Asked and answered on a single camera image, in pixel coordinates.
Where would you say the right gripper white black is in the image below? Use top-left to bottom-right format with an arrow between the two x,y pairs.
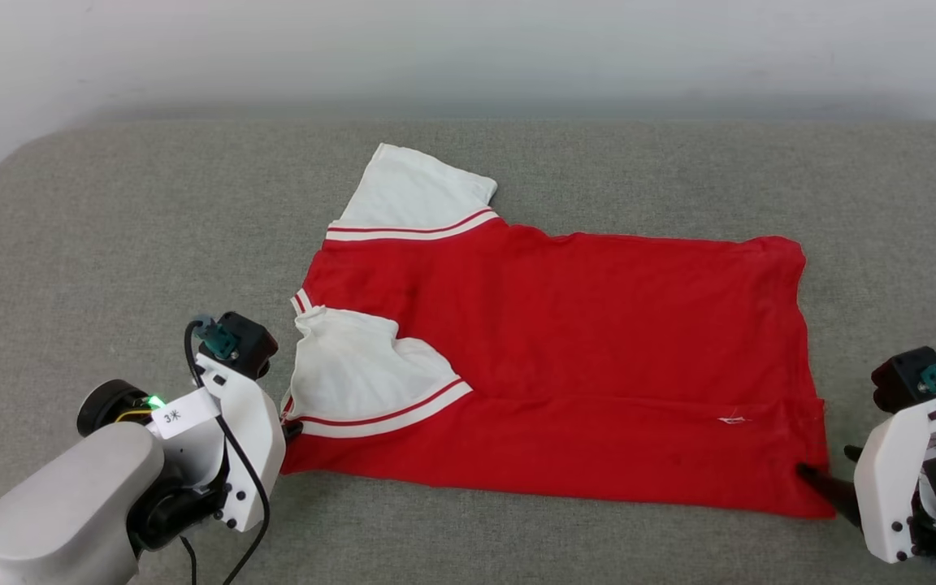
796,392 -> 936,564

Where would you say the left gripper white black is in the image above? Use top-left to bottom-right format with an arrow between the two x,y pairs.
76,353 -> 306,533

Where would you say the red and white jersey shirt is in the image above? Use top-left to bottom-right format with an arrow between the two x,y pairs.
279,144 -> 837,519

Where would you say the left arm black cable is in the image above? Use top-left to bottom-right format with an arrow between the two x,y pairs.
184,320 -> 272,585

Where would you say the left teal cable connector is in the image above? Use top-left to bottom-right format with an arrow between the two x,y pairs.
193,316 -> 240,362

